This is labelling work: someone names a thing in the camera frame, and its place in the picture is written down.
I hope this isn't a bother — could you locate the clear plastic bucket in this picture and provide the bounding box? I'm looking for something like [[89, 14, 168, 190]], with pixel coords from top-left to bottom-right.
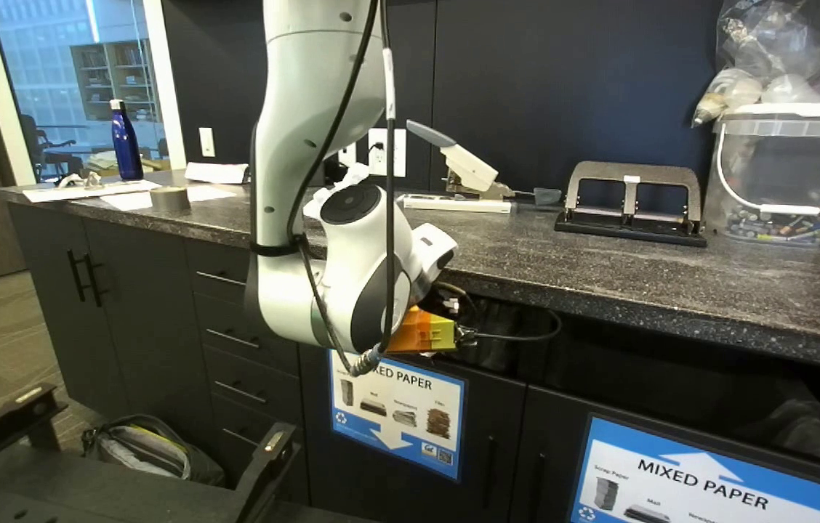
[[703, 103, 820, 247]]

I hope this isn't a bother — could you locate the left trash bin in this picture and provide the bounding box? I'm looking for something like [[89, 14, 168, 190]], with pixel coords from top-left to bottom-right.
[[423, 283, 534, 373]]

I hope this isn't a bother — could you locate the left mixed paper label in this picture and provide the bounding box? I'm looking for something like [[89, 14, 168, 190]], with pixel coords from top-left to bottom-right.
[[329, 354, 467, 481]]

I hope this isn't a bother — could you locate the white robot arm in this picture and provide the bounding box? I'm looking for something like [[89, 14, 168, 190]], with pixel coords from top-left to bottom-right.
[[249, 0, 457, 354]]

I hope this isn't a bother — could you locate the blue water bottle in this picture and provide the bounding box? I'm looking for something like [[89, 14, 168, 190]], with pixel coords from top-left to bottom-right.
[[111, 99, 141, 180]]

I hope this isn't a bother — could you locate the black three hole punch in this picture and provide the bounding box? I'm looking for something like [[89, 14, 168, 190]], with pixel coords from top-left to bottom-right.
[[556, 160, 705, 247]]

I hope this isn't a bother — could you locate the black cart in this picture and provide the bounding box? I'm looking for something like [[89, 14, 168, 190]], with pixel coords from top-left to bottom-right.
[[0, 383, 300, 523]]

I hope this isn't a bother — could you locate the white wall switch plate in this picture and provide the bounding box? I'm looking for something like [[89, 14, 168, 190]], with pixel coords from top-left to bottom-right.
[[197, 128, 215, 157]]

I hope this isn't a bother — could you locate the large white paper sheet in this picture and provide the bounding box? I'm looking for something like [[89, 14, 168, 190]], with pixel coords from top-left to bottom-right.
[[21, 180, 156, 205]]

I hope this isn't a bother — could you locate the large white outlet plate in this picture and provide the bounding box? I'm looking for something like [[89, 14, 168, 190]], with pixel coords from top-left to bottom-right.
[[367, 128, 406, 177]]

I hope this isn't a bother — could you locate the grey black bag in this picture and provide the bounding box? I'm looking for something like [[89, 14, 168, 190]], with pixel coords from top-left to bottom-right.
[[80, 415, 227, 485]]

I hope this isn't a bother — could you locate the right trash bin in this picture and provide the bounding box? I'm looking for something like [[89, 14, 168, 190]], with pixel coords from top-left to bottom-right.
[[540, 320, 820, 462]]

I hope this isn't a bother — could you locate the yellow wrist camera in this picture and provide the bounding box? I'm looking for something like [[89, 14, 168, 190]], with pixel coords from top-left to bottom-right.
[[387, 308, 457, 354]]

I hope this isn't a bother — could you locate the mixed paper label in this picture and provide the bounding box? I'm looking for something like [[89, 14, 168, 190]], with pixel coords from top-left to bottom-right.
[[329, 354, 467, 481], [570, 420, 820, 523]]

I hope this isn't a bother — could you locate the black double door cabinet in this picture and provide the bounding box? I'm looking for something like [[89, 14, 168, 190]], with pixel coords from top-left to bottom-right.
[[8, 205, 210, 429]]

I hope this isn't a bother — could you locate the right mixed paper label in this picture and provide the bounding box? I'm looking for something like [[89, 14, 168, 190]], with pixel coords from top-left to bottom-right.
[[570, 420, 820, 523]]

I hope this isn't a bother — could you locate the clear plastic bag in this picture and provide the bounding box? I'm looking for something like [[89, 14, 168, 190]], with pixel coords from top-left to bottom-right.
[[692, 0, 820, 128]]

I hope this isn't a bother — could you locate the black drawer stack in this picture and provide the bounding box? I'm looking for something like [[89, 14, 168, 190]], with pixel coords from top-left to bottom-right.
[[186, 243, 301, 446]]

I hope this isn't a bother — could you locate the trash bin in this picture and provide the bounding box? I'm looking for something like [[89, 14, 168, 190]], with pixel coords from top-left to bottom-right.
[[540, 320, 820, 462], [423, 283, 534, 373]]

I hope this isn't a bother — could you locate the white flat box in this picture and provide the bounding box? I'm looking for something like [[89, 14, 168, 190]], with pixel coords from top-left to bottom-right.
[[186, 164, 247, 187]]

